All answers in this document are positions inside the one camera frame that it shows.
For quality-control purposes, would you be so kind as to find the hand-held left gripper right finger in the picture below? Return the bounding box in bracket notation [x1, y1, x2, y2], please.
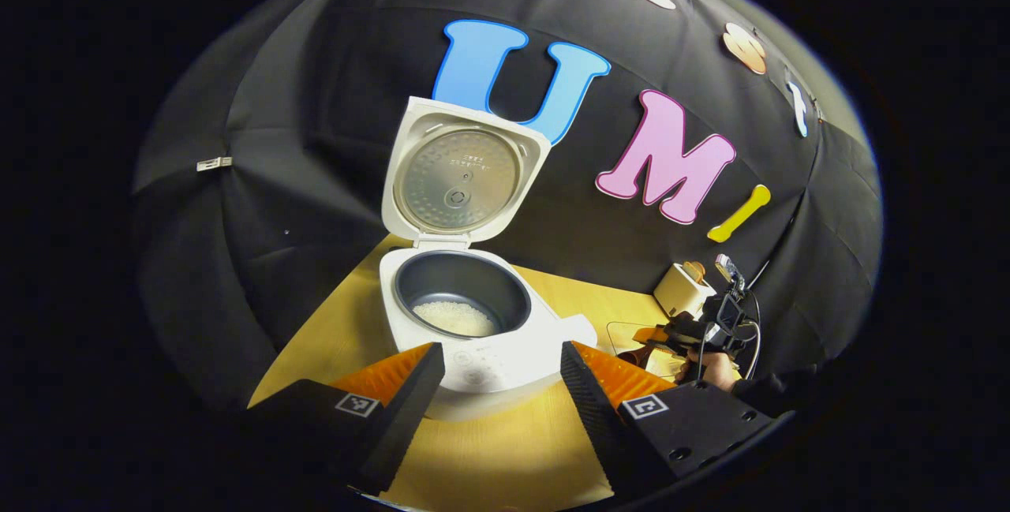
[560, 340, 778, 501]

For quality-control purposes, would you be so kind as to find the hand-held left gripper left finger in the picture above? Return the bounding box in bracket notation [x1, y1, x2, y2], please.
[245, 341, 447, 495]

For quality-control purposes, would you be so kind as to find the white rice cooker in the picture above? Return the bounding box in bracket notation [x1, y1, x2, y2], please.
[379, 95, 598, 418]

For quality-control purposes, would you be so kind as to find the white rice heap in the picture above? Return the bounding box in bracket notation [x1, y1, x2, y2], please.
[412, 301, 498, 338]

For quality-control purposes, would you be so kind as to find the white toaster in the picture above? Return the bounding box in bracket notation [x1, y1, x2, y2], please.
[653, 262, 717, 320]

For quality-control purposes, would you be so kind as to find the black backdrop cloth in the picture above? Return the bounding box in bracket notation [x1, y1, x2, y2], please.
[130, 0, 885, 418]

